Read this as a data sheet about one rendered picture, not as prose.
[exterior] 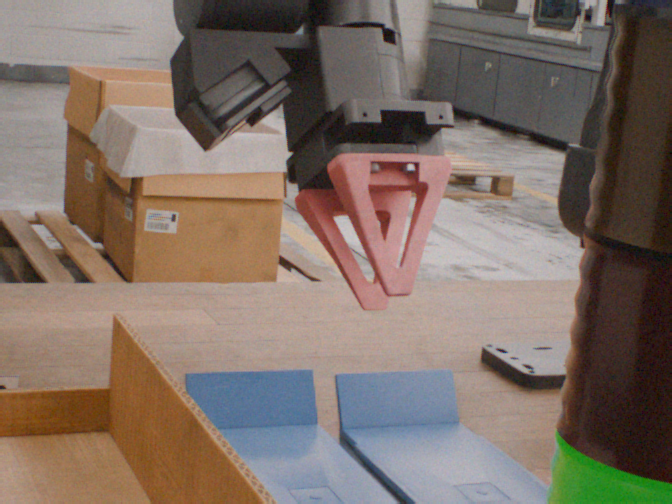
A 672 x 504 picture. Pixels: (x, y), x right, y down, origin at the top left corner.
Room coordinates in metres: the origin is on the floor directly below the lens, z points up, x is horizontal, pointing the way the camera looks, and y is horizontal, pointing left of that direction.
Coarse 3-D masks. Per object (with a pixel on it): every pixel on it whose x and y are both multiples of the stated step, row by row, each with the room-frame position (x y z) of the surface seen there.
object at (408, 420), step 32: (352, 384) 0.64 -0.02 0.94; (384, 384) 0.64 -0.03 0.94; (416, 384) 0.65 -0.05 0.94; (448, 384) 0.66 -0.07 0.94; (352, 416) 0.63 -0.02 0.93; (384, 416) 0.63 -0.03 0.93; (416, 416) 0.64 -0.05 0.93; (448, 416) 0.65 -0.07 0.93; (384, 448) 0.60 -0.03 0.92; (416, 448) 0.61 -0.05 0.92; (448, 448) 0.61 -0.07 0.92; (480, 448) 0.61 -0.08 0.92; (416, 480) 0.56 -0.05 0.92; (448, 480) 0.57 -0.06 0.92; (480, 480) 0.57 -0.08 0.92; (512, 480) 0.57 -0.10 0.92
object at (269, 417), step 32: (192, 384) 0.61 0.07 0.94; (224, 384) 0.62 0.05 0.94; (256, 384) 0.62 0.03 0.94; (288, 384) 0.63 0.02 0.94; (224, 416) 0.61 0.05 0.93; (256, 416) 0.62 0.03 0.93; (288, 416) 0.62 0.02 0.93; (256, 448) 0.58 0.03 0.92; (288, 448) 0.59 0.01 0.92; (320, 448) 0.59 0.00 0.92; (288, 480) 0.55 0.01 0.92; (320, 480) 0.55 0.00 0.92; (352, 480) 0.56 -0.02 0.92
